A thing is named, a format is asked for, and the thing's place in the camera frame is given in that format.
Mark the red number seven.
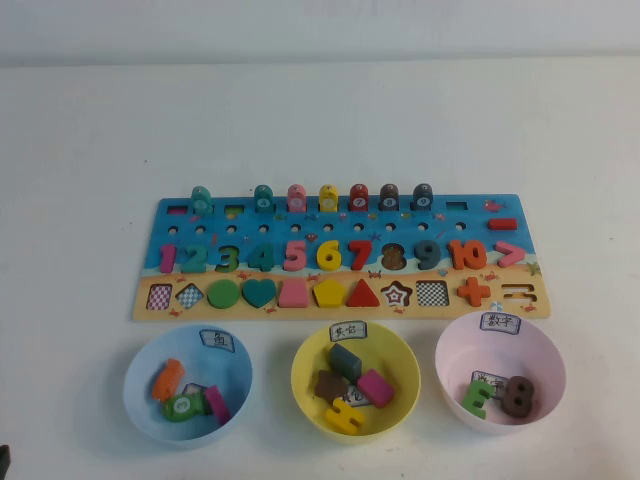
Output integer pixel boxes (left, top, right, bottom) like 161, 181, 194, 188
347, 239, 374, 271

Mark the green E-shaped piece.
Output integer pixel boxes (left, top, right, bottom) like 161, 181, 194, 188
460, 377, 494, 419

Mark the paper label inside yellow bowl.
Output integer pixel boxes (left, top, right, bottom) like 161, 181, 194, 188
344, 384, 374, 409

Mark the pink greater-than sign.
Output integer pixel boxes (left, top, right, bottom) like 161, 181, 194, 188
494, 241, 526, 269

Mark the colourful wooden puzzle board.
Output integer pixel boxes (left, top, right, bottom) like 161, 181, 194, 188
130, 192, 551, 324

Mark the green fish piece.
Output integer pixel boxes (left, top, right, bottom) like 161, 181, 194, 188
160, 390, 212, 422

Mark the paper label inside pink bowl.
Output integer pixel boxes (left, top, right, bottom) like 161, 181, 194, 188
471, 369, 510, 396

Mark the orange plus sign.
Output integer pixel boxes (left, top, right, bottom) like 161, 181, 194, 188
456, 277, 492, 307

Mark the yellow fish piece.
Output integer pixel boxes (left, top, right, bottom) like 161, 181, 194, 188
317, 183, 339, 212

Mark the yellow equals sign piece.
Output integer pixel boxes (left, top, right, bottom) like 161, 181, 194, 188
324, 397, 366, 430

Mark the dark grey fish piece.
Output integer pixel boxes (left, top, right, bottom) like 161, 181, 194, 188
411, 182, 434, 211

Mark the green number three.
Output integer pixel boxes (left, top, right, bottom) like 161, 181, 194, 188
214, 243, 241, 274

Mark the paper label on yellow rim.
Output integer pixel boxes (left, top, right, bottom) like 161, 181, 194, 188
328, 320, 368, 342

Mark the red triangle piece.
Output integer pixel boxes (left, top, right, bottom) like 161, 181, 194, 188
345, 278, 383, 308

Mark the yellow pentagon piece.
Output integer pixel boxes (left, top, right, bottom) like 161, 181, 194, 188
313, 279, 348, 308

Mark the dark teal diamond block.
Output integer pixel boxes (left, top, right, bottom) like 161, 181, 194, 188
327, 342, 364, 381

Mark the yellow number six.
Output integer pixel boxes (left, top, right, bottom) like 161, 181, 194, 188
315, 239, 342, 271

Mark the yellow plastic bowl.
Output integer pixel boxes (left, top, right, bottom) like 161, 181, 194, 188
290, 321, 422, 445

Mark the magenta fish piece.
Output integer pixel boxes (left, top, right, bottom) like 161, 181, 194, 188
203, 384, 233, 426

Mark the light teal fish piece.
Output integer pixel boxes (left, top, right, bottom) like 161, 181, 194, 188
190, 185, 213, 217

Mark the pink fish piece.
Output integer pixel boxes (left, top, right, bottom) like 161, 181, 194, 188
285, 183, 307, 212

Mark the magenta rectangle piece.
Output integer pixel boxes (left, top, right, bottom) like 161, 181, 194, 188
356, 368, 396, 409

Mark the light blue plastic bowl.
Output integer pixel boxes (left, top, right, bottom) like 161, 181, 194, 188
123, 323, 255, 442

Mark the pink number five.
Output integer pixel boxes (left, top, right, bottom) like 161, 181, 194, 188
282, 240, 307, 272

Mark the dark teal fish piece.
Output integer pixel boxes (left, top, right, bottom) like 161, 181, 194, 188
252, 183, 275, 213

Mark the pink plastic bowl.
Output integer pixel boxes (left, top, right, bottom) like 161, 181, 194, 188
433, 312, 567, 435

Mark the green circle piece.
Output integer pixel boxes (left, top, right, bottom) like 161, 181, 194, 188
206, 278, 241, 310

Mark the orange fish piece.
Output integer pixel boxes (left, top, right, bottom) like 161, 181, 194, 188
151, 357, 186, 403

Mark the teal number two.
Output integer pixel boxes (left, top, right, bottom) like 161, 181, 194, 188
178, 242, 207, 275

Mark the dark teal number four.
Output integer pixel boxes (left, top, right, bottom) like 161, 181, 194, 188
247, 242, 275, 273

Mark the paper label on pink rim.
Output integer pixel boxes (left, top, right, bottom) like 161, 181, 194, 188
479, 310, 522, 332

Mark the orange number ten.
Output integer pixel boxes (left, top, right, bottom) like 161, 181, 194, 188
448, 239, 488, 270

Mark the pink trapezoid piece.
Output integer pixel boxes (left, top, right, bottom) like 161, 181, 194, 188
278, 279, 311, 309

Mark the brown fish piece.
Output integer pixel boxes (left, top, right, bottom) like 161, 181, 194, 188
378, 182, 401, 211

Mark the fish label on bowl rim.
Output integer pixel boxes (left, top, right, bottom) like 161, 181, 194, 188
199, 327, 237, 354

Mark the teal heart piece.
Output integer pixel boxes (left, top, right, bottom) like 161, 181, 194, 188
241, 278, 278, 309

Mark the brown number eight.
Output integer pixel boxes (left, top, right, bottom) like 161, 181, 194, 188
501, 375, 535, 419

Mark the brown star piece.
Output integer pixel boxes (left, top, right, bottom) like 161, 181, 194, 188
313, 369, 350, 403

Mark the red fish piece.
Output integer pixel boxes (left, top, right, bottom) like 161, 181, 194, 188
348, 182, 370, 211

